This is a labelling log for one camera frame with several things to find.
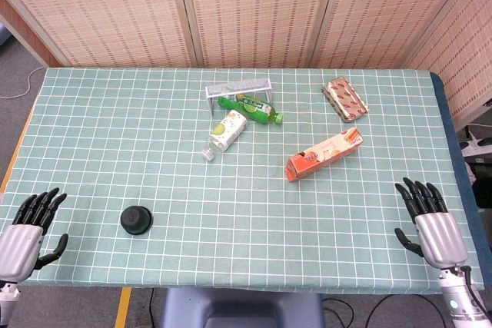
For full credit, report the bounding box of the green checked tablecloth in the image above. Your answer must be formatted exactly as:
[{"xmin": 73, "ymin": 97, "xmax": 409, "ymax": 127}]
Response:
[{"xmin": 0, "ymin": 66, "xmax": 486, "ymax": 297}]

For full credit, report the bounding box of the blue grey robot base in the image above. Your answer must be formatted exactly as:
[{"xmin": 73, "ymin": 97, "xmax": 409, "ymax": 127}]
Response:
[{"xmin": 160, "ymin": 287, "xmax": 326, "ymax": 328}]

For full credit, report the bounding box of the white mesh wire rack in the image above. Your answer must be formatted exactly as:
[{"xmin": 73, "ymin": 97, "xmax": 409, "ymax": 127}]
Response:
[{"xmin": 205, "ymin": 78, "xmax": 273, "ymax": 117}]

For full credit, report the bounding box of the green plastic drink bottle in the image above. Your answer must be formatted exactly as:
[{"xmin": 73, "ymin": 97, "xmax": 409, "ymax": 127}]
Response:
[{"xmin": 218, "ymin": 94, "xmax": 284, "ymax": 125}]

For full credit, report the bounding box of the orange cardboard snack carton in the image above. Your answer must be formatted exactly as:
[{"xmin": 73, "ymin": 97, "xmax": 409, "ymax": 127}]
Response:
[{"xmin": 284, "ymin": 127, "xmax": 364, "ymax": 183}]

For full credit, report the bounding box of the yellow floor tape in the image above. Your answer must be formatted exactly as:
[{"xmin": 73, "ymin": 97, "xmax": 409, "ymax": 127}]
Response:
[{"xmin": 114, "ymin": 287, "xmax": 132, "ymax": 328}]

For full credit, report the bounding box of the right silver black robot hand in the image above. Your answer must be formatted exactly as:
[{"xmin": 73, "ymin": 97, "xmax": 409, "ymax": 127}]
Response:
[{"xmin": 394, "ymin": 177, "xmax": 470, "ymax": 270}]

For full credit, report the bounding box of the clear bottle with white label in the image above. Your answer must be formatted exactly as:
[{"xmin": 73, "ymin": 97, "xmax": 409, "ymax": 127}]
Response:
[{"xmin": 201, "ymin": 109, "xmax": 249, "ymax": 163}]

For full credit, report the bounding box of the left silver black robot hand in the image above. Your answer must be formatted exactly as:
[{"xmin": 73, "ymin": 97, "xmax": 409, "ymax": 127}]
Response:
[{"xmin": 0, "ymin": 187, "xmax": 69, "ymax": 283}]

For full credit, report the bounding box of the bamboo folding screen panel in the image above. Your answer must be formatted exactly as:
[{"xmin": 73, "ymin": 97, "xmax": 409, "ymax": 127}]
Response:
[
  {"xmin": 311, "ymin": 0, "xmax": 487, "ymax": 71},
  {"xmin": 176, "ymin": 0, "xmax": 341, "ymax": 69},
  {"xmin": 0, "ymin": 0, "xmax": 193, "ymax": 68},
  {"xmin": 403, "ymin": 0, "xmax": 492, "ymax": 121}
]

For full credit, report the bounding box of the brown red printed snack packet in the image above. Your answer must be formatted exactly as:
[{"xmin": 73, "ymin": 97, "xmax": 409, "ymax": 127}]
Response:
[{"xmin": 321, "ymin": 77, "xmax": 370, "ymax": 124}]

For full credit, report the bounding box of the blue table edge padding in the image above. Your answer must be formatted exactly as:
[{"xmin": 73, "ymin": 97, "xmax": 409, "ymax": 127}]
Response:
[{"xmin": 429, "ymin": 71, "xmax": 487, "ymax": 294}]

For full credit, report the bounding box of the black floor cable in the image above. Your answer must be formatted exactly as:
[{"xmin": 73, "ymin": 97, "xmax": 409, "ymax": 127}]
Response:
[{"xmin": 364, "ymin": 293, "xmax": 447, "ymax": 328}]

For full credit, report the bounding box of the white floor cable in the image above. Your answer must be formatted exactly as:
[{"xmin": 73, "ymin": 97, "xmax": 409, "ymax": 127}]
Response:
[{"xmin": 0, "ymin": 65, "xmax": 46, "ymax": 99}]

